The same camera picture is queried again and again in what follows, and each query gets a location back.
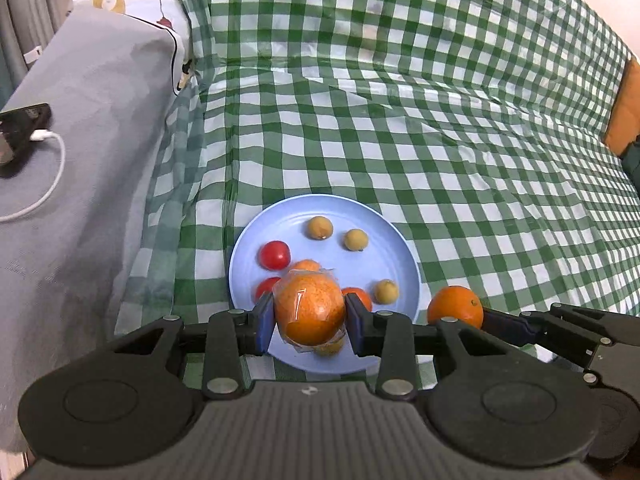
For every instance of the grey fabric cover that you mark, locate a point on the grey fabric cover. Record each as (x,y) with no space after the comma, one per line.
(100,160)

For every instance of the small orange kumquat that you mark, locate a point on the small orange kumquat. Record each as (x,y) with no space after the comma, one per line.
(363,297)
(305,265)

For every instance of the yellow-brown longan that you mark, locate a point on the yellow-brown longan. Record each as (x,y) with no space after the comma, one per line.
(320,227)
(386,291)
(331,349)
(356,239)

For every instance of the white floral printed cloth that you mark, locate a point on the white floral printed cloth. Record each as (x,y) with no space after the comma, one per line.
(145,5)

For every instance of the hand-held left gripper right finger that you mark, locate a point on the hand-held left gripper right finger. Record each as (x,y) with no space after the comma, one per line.
(354,325)

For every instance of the bare orange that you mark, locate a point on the bare orange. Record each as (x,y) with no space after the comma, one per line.
(452,306)

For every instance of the plastic-wrapped orange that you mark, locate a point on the plastic-wrapped orange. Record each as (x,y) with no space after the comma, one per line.
(310,310)

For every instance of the black smartphone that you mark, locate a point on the black smartphone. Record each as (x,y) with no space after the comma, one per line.
(27,125)

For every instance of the dark cloth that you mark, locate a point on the dark cloth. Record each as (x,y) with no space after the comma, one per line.
(632,165)

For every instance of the light blue plate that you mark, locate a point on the light blue plate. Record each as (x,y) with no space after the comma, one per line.
(370,260)

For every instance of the grey-green curtain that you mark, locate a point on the grey-green curtain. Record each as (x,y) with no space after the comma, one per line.
(25,10)

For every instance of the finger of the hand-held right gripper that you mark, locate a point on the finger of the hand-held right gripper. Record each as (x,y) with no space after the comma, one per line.
(575,355)
(512,331)

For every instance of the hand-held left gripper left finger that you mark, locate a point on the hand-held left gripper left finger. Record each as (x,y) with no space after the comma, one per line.
(264,325)

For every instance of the red cherry tomato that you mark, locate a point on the red cherry tomato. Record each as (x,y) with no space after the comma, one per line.
(265,287)
(274,254)

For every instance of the orange cushion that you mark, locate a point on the orange cushion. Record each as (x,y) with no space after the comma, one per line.
(625,105)

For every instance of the green checkered tablecloth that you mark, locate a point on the green checkered tablecloth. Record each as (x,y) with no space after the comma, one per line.
(400,110)

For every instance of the small white tag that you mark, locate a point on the small white tag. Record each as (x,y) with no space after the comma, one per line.
(32,55)

